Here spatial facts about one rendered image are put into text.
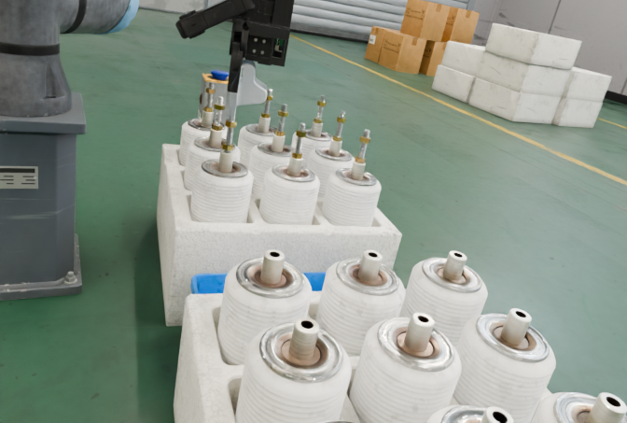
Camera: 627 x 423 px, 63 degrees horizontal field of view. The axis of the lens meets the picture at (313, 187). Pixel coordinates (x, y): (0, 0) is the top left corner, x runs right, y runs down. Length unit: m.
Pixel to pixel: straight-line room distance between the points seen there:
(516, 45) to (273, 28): 2.84
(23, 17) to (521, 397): 0.77
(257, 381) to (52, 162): 0.53
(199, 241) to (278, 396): 0.40
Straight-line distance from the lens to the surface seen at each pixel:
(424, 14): 4.64
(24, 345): 0.87
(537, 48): 3.43
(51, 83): 0.87
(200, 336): 0.59
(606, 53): 6.74
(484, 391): 0.58
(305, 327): 0.47
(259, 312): 0.54
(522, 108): 3.48
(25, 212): 0.90
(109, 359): 0.84
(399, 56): 4.55
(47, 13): 0.85
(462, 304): 0.64
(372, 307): 0.58
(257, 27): 0.76
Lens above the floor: 0.55
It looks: 21 degrees down
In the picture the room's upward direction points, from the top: 12 degrees clockwise
